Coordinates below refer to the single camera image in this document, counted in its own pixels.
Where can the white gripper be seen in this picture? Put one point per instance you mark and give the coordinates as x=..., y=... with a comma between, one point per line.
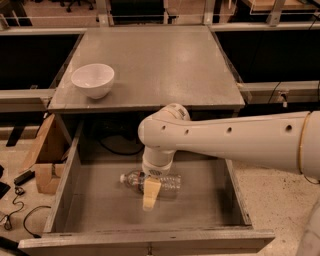
x=155, y=170

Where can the clear plastic water bottle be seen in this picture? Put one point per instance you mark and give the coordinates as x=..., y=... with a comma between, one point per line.
x=135, y=181

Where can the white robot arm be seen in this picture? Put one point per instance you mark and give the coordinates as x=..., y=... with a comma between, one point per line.
x=288, y=142

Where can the open grey wooden drawer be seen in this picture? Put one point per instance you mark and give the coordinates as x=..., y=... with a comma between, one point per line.
x=95, y=215

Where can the brown cardboard box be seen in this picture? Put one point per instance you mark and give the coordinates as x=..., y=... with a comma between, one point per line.
x=47, y=156

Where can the white ceramic bowl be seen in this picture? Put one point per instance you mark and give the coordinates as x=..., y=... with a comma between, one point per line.
x=94, y=80

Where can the black device on floor left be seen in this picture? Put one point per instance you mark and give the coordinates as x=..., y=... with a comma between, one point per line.
x=23, y=178

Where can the black office chair base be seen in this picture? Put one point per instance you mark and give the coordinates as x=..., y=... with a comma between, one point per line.
x=69, y=4

